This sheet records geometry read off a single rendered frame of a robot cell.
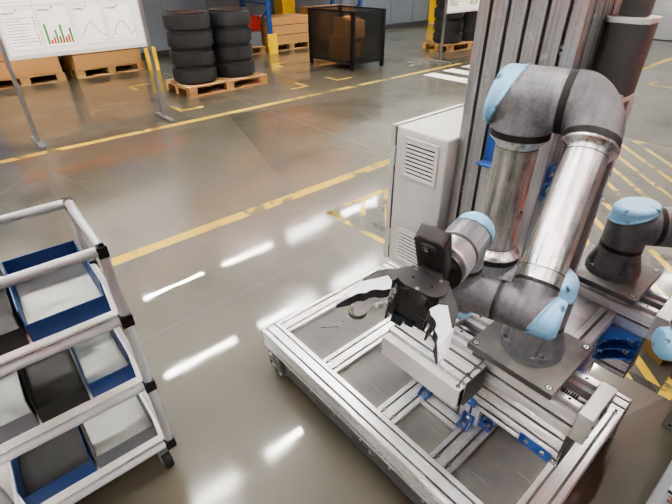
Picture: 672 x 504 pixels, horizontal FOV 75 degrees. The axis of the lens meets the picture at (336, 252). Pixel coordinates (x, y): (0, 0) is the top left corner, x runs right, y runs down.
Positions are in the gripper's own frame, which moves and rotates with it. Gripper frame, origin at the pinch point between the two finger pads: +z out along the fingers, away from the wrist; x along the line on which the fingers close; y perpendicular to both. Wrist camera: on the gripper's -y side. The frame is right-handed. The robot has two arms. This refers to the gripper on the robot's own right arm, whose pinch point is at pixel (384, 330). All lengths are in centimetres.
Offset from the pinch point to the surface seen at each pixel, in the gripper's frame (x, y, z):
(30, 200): 360, 175, -90
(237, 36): 513, 123, -486
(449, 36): 368, 148, -990
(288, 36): 682, 193, -815
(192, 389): 95, 138, -35
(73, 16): 496, 72, -234
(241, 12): 514, 91, -497
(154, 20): 864, 175, -597
